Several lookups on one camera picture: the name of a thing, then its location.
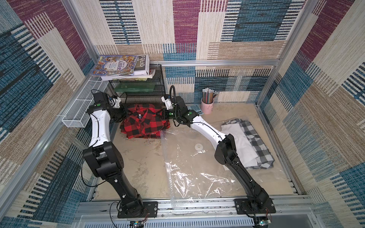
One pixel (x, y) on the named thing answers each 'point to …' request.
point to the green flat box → (135, 86)
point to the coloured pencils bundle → (208, 95)
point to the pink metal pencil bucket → (206, 108)
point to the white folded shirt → (244, 149)
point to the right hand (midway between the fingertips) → (154, 113)
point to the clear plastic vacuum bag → (193, 178)
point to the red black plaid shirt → (144, 121)
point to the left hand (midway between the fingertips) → (130, 112)
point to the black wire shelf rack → (146, 97)
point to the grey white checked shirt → (265, 159)
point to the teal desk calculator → (196, 107)
